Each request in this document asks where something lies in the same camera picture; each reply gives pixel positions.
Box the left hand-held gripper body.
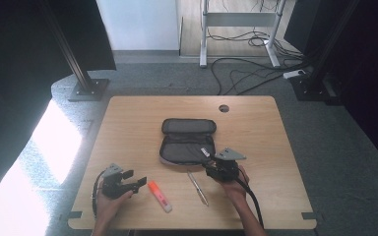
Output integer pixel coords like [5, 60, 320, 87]
[100, 162, 136, 201]

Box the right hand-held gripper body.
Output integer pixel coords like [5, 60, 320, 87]
[206, 147, 248, 183]

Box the orange highlighter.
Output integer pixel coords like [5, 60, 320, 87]
[147, 180, 173, 214]

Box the fabric pencil case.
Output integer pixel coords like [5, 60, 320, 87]
[158, 117, 218, 166]

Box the person's left hand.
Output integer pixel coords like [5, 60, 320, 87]
[95, 189, 134, 226]

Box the person's right hand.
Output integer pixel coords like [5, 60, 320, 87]
[222, 165, 251, 202]

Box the silver pen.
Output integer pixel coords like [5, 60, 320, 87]
[185, 169, 210, 207]

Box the black metal stand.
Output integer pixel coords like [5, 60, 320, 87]
[289, 0, 362, 102]
[38, 0, 110, 103]

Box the white power strip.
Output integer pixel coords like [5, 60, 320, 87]
[282, 69, 307, 81]

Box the dark curtain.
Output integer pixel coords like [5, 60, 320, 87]
[0, 0, 118, 215]
[283, 0, 378, 176]

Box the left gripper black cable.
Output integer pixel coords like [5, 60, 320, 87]
[91, 169, 107, 219]

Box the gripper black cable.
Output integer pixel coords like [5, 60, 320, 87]
[91, 169, 107, 219]
[237, 166, 266, 229]

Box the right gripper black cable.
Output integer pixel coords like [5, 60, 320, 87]
[237, 166, 266, 229]

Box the long black floor cable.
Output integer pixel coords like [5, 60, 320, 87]
[210, 56, 311, 96]

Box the tangle of floor cables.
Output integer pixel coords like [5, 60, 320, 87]
[206, 27, 305, 61]

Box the white desk frame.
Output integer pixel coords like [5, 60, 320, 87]
[199, 0, 288, 69]

